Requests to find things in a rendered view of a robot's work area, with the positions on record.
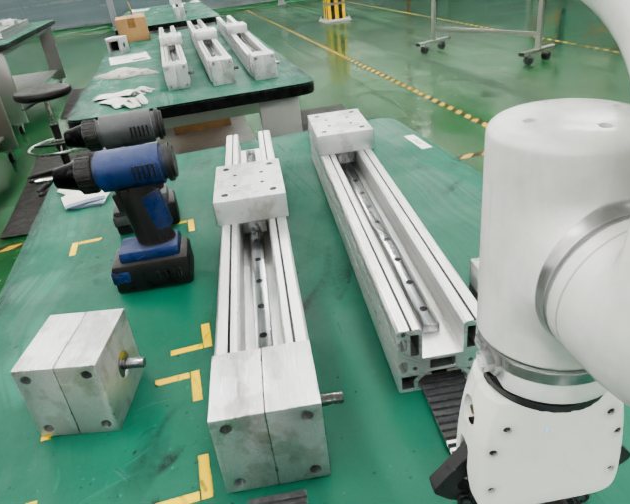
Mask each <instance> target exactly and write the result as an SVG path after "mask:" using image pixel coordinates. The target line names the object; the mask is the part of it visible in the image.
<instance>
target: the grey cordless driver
mask: <svg viewBox="0 0 630 504"><path fill-rule="evenodd" d="M164 136H166V132H165V127H164V123H163V119H162V115H161V111H160V110H157V108H153V111H150V110H149V108H146V109H140V110H134V111H128V112H122V113H116V114H110V115H104V116H98V120H95V118H92V119H86V120H82V122H81V124H80V125H78V126H76V127H74V128H71V129H69V130H67V131H65V132H64V138H62V139H56V140H50V141H49V142H50V144H57V143H62V142H65V143H66V145H67V147H69V148H82V149H88V150H89V151H91V152H95V151H100V150H103V148H104V147H105V148H106V149H107V150H109V149H116V148H122V147H129V146H135V145H142V144H144V143H150V142H155V141H157V140H156V138H159V137H160V139H161V140H162V139H164ZM152 186H153V187H156V188H159V189H160V191H161V193H162V196H163V198H164V200H165V202H166V204H167V207H168V209H169V211H170V213H171V216H172V218H173V222H172V224H171V225H173V224H178V223H179V222H180V214H179V207H178V203H177V199H176V195H175V191H174V190H173V189H169V190H168V187H167V184H166V183H162V184H156V185H152ZM113 223H114V226H115V227H117V230H118V233H119V234H120V235H125V234H130V233H134V231H133V229H132V227H131V225H130V223H129V221H128V218H127V216H126V214H125V212H119V210H118V208H117V206H116V204H114V210H113Z"/></svg>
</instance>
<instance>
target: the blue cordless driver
mask: <svg viewBox="0 0 630 504"><path fill-rule="evenodd" d="M178 176H179V172H178V164H177V159H176V155H175V151H174V148H173V146H172V145H169V143H168V142H163V145H162V146H160V145H159V143H158V142H155V143H148V144H142V145H135V146H129V147H122V148H116V149H109V150H103V151H96V152H95V153H94V156H93V154H91V153H90V154H83V155H77V156H75V158H74V160H73V161H72V162H70V163H68V164H65V165H63V166H61V167H58V168H56V169H54V170H53V172H52V178H46V179H39V180H35V183H36V184H37V185H39V184H45V183H51V182H54V185H55V186H56V188H58V189H64V190H77V191H81V192H82V193H83V194H84V195H88V194H94V193H100V192H101V190H102V191H103V192H104V193H107V192H113V191H115V193H113V194H112V198H113V200H114V202H115V204H116V206H117V208H118V210H119V212H125V214H126V216H127V218H128V221H129V223H130V225H131V227H132V229H133V231H134V234H135V237H129V238H125V239H123V241H122V244H121V248H119V249H117V252H116V255H115V259H114V262H113V265H112V269H111V271H112V272H111V278H112V281H113V284H114V285H116V286H117V289H118V291H119V293H121V294H124V293H130V292H135V291H141V290H146V289H152V288H157V287H163V286H169V285H174V284H180V283H185V282H190V281H192V280H193V276H194V256H193V252H192V248H191V243H190V240H189V238H188V237H181V234H180V232H179V230H174V229H173V227H172V225H171V224H172V222H173V218H172V216H171V213H170V211H169V209H168V207H167V204H166V202H165V200H164V198H163V196H162V193H161V191H160V189H159V188H156V187H153V186H152V185H156V184H162V183H166V182H167V179H168V178H169V179H170V180H171V181H175V180H176V177H178Z"/></svg>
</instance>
